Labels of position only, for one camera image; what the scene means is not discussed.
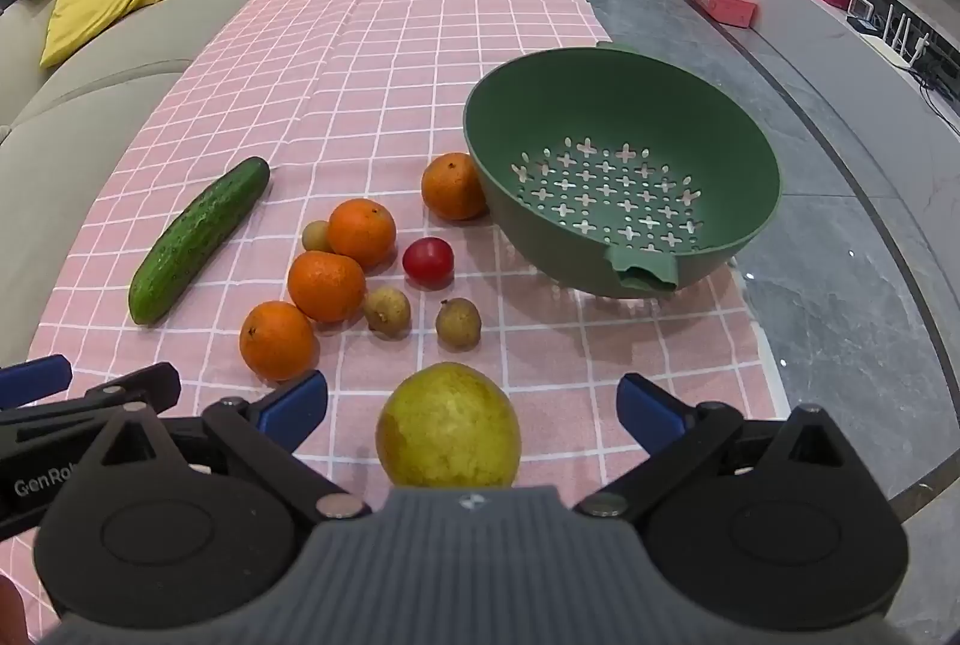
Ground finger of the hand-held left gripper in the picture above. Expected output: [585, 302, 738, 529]
[0, 355, 74, 409]
[0, 363, 182, 425]

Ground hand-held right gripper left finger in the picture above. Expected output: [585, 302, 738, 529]
[97, 370, 374, 523]

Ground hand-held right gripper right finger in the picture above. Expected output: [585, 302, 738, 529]
[573, 373, 867, 518]

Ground orange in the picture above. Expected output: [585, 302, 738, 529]
[240, 301, 317, 383]
[328, 199, 397, 269]
[421, 152, 489, 221]
[288, 251, 367, 324]

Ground green cucumber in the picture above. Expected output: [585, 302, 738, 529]
[129, 157, 271, 325]

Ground yellow-green pear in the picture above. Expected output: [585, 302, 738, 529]
[375, 362, 522, 489]

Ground red tomato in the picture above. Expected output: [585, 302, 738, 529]
[403, 237, 455, 287]

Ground green colander bowl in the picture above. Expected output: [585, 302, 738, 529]
[463, 43, 783, 300]

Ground beige sofa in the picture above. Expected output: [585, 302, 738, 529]
[0, 0, 338, 361]

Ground pink checked tablecloth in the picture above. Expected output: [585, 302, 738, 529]
[0, 0, 800, 623]

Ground yellow pillow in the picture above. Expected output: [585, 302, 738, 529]
[40, 0, 190, 69]

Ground white router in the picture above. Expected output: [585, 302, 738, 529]
[873, 4, 932, 70]

